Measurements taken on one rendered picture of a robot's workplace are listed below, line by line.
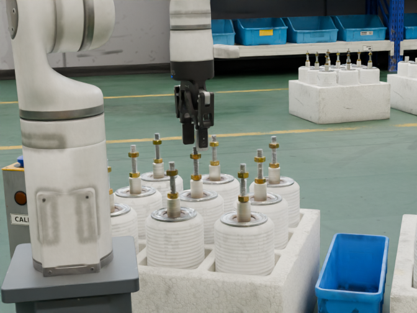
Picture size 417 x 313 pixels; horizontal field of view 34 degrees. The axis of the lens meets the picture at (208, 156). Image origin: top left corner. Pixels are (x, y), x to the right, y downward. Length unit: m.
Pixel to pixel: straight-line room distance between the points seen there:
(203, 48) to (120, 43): 5.13
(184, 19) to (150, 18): 5.13
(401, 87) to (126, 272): 3.16
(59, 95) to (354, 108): 2.83
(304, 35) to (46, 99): 5.11
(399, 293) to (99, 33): 0.56
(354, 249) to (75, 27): 0.88
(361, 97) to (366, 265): 2.10
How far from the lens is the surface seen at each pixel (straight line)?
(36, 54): 0.72
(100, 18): 0.74
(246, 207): 1.08
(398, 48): 6.04
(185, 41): 1.16
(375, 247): 1.44
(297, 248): 1.18
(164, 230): 1.09
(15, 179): 1.26
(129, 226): 1.15
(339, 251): 1.45
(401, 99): 3.84
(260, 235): 1.06
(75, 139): 0.74
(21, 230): 1.28
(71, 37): 0.74
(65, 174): 0.75
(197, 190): 1.22
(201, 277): 1.07
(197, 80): 1.16
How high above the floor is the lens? 0.58
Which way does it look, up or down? 12 degrees down
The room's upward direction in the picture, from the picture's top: 2 degrees counter-clockwise
